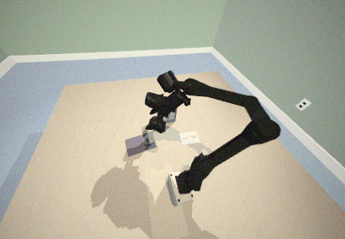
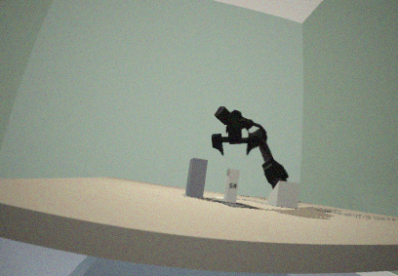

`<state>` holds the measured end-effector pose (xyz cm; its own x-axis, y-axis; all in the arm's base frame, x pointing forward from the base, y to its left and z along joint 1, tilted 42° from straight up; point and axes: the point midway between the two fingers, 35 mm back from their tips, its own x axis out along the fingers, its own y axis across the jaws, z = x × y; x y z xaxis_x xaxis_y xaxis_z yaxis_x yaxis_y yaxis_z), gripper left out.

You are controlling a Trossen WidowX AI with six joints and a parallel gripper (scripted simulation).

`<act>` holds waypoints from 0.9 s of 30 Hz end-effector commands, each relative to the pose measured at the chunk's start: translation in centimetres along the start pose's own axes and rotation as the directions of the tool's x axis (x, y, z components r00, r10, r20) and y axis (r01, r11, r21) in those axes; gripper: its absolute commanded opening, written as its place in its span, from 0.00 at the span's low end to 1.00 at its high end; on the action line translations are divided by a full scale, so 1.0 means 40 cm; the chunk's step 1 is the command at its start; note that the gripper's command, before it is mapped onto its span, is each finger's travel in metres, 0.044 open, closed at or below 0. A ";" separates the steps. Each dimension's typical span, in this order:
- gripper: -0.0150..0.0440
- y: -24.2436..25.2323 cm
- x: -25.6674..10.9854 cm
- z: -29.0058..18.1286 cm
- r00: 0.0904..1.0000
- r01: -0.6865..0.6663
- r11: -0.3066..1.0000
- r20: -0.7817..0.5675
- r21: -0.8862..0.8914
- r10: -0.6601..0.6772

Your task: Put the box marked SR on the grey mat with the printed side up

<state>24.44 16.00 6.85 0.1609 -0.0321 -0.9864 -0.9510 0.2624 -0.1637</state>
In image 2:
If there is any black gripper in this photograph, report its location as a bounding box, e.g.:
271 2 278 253
212 128 259 156

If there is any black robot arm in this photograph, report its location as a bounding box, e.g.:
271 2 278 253
215 106 288 189

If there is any grey open bin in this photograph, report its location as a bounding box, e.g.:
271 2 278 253
185 158 208 199

